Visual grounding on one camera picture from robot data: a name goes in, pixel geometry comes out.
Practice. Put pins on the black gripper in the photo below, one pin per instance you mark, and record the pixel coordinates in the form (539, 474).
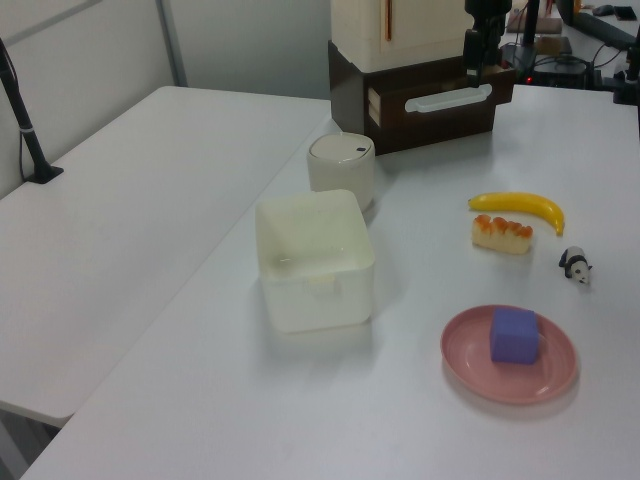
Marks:
(487, 10)

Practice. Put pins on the black white panda toy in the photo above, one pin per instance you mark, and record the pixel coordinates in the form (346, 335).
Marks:
(576, 264)

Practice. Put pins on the yellow toy banana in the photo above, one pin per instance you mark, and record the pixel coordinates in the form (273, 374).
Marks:
(525, 204)

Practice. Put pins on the black stand pole with base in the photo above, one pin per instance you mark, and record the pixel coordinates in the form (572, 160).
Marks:
(529, 30)

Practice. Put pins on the black box with red light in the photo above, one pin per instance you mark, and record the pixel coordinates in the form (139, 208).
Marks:
(557, 70)

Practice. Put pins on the dark brown cabinet housing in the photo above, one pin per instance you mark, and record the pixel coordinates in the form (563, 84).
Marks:
(347, 85)

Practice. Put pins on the round beige lidded bin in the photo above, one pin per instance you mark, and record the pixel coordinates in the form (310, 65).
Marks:
(342, 167)

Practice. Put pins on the cake slice with orange topping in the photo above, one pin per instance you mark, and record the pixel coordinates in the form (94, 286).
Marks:
(501, 235)

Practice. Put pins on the white square plastic box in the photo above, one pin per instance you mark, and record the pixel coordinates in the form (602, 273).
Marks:
(315, 270)

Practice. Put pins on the purple foam cube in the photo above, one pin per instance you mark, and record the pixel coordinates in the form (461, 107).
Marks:
(514, 336)

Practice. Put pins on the pink plastic plate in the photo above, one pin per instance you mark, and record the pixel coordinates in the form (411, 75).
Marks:
(465, 360)

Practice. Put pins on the black pole with table clamp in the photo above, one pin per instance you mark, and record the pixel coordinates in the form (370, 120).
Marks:
(25, 130)

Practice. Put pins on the black clamp mount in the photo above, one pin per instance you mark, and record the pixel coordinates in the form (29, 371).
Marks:
(627, 80)

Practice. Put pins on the grey partition post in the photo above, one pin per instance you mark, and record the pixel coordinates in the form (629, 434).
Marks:
(174, 45)

